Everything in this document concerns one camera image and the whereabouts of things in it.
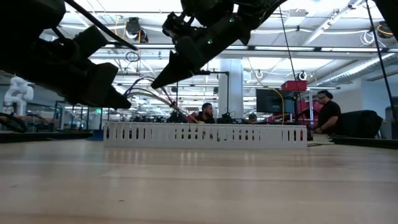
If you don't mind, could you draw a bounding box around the thin black hanging cable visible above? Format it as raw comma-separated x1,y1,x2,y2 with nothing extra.
277,0,308,125

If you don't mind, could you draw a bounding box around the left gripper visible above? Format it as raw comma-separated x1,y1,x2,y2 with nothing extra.
0,24,132,110

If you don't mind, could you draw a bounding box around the black chair backrest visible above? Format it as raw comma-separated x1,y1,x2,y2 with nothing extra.
338,110,384,139

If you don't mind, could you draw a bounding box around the thick black hanging cable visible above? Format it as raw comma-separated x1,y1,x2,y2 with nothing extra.
365,0,398,124

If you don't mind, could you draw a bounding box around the person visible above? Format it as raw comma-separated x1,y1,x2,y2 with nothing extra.
194,102,216,124
313,90,343,135
245,112,259,125

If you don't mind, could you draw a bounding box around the multicolour wire harness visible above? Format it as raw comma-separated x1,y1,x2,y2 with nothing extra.
123,76,201,124

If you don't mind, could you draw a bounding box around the black aluminium table frame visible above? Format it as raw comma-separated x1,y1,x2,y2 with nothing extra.
0,130,398,149

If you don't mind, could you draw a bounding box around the white building column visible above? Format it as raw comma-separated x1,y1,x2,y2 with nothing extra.
218,58,244,124

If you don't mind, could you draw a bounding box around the black hose loop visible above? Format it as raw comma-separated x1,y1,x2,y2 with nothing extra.
0,112,29,134

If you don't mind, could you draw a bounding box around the white slotted cable duct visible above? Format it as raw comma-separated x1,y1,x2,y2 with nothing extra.
103,121,308,149

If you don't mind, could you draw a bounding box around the black monitor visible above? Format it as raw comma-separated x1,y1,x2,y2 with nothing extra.
256,88,295,114

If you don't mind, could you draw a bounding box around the black background gantry frame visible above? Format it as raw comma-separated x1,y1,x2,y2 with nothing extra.
175,70,230,124

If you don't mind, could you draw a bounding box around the red storage bin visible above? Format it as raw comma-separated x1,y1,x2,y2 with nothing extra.
281,80,308,91
297,99,315,118

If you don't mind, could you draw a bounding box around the grey cabinet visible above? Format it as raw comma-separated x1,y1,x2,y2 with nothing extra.
385,105,398,140

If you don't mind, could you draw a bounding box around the yellow hanging cable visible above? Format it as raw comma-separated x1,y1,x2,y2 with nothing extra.
271,88,285,126

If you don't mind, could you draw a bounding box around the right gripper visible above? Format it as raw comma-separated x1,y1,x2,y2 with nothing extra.
150,11,249,91

